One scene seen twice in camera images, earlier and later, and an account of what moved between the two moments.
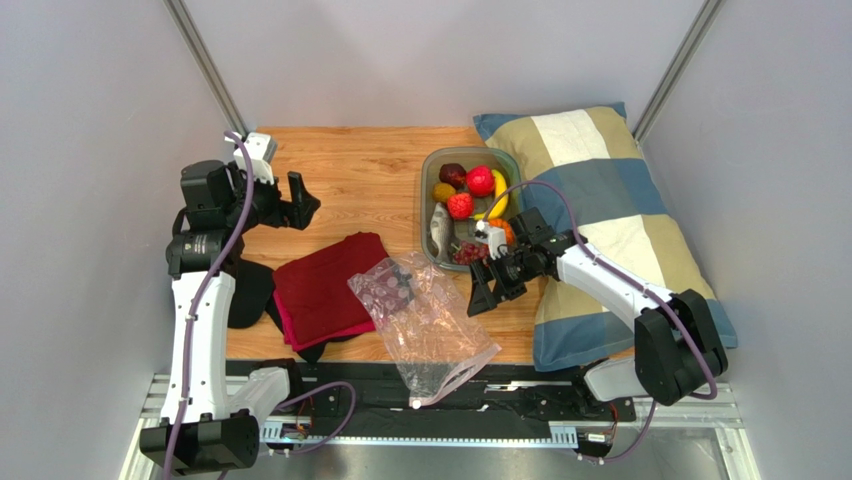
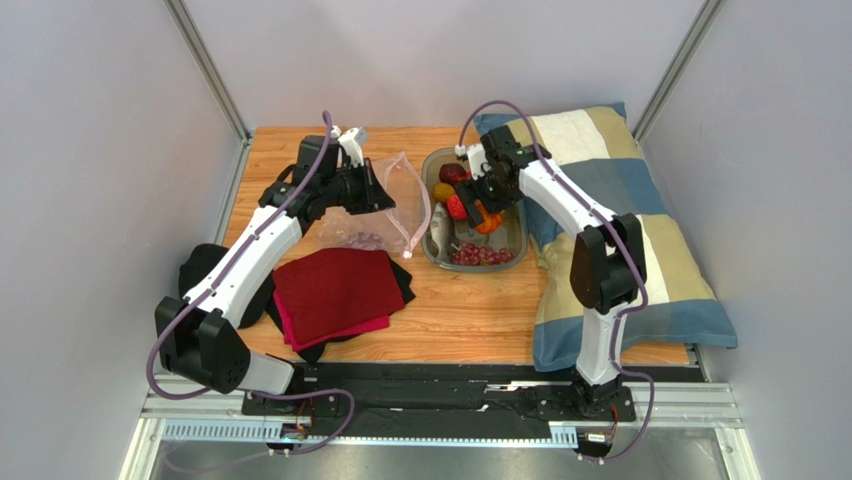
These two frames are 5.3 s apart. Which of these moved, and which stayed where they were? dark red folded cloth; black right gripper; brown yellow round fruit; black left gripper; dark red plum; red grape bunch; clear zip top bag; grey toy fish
Moved: black right gripper; clear zip top bag; black left gripper
Stayed: dark red plum; dark red folded cloth; grey toy fish; brown yellow round fruit; red grape bunch
